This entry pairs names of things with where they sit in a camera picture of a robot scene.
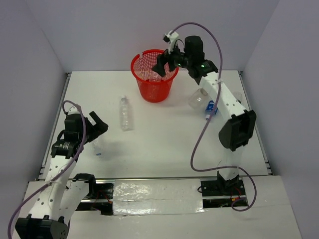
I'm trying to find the aluminium rail frame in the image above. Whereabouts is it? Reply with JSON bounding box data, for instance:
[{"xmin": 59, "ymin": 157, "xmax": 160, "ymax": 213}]
[{"xmin": 36, "ymin": 72, "xmax": 71, "ymax": 181}]

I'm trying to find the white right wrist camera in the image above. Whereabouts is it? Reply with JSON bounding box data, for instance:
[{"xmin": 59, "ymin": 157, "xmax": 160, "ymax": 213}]
[{"xmin": 163, "ymin": 30, "xmax": 179, "ymax": 54}]

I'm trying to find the blue label plastic bottle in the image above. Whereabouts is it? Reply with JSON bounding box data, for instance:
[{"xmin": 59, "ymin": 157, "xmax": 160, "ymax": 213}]
[{"xmin": 205, "ymin": 100, "xmax": 218, "ymax": 120}]

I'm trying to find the clear ribbed plastic bottle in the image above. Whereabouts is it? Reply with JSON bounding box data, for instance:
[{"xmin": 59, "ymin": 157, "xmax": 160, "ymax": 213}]
[{"xmin": 92, "ymin": 138, "xmax": 104, "ymax": 156}]

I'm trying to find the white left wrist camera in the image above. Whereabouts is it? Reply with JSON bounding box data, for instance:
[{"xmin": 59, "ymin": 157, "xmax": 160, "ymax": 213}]
[{"xmin": 66, "ymin": 106, "xmax": 81, "ymax": 116}]

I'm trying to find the red mesh plastic bin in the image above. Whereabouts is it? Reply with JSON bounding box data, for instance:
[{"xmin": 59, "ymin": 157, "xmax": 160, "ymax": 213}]
[{"xmin": 131, "ymin": 49, "xmax": 178, "ymax": 103}]

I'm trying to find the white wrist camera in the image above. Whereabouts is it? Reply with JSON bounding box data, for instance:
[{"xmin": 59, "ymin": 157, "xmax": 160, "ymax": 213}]
[
  {"xmin": 66, "ymin": 106, "xmax": 81, "ymax": 116},
  {"xmin": 163, "ymin": 30, "xmax": 179, "ymax": 54}
]

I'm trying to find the green label plastic bottle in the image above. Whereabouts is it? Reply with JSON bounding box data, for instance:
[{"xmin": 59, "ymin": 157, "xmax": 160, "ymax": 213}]
[{"xmin": 233, "ymin": 91, "xmax": 243, "ymax": 103}]

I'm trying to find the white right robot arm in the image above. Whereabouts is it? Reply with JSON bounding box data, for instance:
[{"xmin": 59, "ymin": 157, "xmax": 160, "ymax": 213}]
[{"xmin": 152, "ymin": 32, "xmax": 256, "ymax": 195}]

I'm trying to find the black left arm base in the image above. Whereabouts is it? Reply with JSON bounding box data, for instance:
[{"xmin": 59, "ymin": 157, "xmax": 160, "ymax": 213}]
[{"xmin": 76, "ymin": 183, "xmax": 114, "ymax": 216}]

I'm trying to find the clear wide-mouth plastic jar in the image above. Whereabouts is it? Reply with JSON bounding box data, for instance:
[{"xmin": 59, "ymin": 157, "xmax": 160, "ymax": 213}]
[{"xmin": 188, "ymin": 88, "xmax": 209, "ymax": 109}]

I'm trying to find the silver foil covered panel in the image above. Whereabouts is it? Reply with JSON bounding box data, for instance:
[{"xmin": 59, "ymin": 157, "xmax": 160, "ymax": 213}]
[{"xmin": 112, "ymin": 179, "xmax": 204, "ymax": 216}]

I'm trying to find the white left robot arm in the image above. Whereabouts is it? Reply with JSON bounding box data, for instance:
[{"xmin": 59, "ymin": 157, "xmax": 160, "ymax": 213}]
[{"xmin": 15, "ymin": 105, "xmax": 108, "ymax": 239}]

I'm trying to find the clear bottle blue-white cap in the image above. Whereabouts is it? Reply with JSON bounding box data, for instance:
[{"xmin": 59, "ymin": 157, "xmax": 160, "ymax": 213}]
[{"xmin": 149, "ymin": 71, "xmax": 161, "ymax": 83}]

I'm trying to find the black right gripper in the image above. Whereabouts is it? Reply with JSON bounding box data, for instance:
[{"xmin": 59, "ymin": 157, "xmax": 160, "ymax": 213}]
[{"xmin": 152, "ymin": 40, "xmax": 192, "ymax": 77}]

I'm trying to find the clear bottle white cap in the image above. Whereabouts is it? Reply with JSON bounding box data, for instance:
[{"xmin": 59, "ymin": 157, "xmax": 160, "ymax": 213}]
[{"xmin": 119, "ymin": 96, "xmax": 133, "ymax": 131}]

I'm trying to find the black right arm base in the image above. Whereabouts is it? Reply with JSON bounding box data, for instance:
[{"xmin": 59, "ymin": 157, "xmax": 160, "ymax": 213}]
[{"xmin": 197, "ymin": 179, "xmax": 246, "ymax": 198}]

